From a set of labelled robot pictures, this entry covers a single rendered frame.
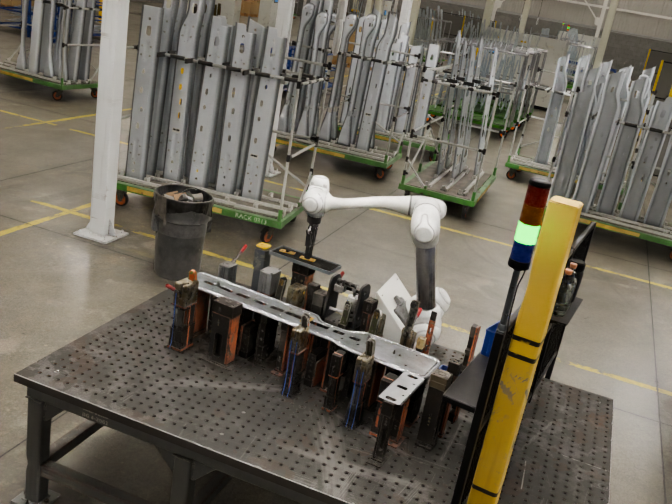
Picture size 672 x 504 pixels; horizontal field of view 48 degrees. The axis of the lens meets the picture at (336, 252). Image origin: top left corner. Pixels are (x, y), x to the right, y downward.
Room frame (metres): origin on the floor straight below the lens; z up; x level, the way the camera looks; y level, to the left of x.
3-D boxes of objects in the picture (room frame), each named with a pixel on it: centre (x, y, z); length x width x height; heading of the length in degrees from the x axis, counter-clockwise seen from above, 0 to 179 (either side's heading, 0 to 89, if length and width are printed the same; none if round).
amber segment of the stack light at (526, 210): (2.33, -0.59, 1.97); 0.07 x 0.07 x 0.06
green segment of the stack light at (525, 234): (2.33, -0.59, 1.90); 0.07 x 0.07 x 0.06
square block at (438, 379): (2.91, -0.54, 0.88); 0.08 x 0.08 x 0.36; 66
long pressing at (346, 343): (3.34, 0.10, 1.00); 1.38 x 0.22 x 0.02; 66
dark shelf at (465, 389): (3.15, -0.82, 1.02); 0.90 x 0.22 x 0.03; 156
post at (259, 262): (3.84, 0.39, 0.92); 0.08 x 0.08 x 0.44; 66
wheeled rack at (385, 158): (11.15, 0.30, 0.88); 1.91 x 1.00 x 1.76; 76
